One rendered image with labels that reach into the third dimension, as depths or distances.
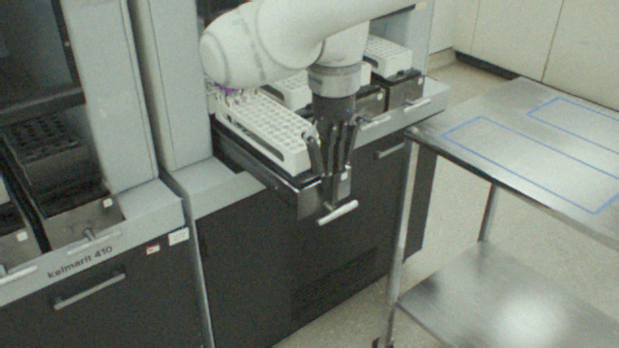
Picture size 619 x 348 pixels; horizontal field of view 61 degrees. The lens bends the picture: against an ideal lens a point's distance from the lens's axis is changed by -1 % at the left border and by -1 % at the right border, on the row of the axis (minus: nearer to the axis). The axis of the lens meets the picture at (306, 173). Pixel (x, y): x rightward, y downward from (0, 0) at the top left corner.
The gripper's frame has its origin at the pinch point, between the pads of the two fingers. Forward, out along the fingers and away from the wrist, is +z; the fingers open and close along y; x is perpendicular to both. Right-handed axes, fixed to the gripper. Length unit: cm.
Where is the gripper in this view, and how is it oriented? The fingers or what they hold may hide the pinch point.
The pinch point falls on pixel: (331, 186)
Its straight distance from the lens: 101.7
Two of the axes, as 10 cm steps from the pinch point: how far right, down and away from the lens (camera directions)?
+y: -7.9, 3.5, -5.1
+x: 6.2, 4.5, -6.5
